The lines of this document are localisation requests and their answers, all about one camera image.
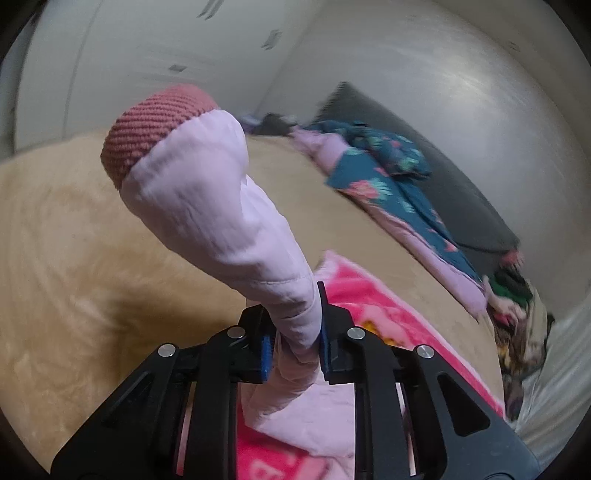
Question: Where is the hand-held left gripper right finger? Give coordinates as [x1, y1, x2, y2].
[316, 281, 542, 480]

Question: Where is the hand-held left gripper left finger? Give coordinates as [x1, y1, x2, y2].
[51, 305, 278, 480]

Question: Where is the pile of mixed clothes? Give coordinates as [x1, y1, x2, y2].
[482, 251, 556, 422]

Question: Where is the pink printed blanket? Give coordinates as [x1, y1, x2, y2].
[180, 251, 509, 480]

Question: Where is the teal floral quilt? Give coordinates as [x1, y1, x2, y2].
[290, 120, 490, 320]

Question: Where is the beige bed blanket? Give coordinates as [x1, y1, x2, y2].
[0, 128, 509, 462]

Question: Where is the dark grey headboard cushion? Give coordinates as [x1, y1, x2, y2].
[314, 82, 522, 256]

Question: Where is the dark cloth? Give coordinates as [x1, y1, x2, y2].
[244, 112, 303, 138]

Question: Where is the white satin curtain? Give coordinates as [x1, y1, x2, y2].
[513, 302, 591, 459]

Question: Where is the white wardrobe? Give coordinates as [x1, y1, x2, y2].
[14, 0, 320, 155]

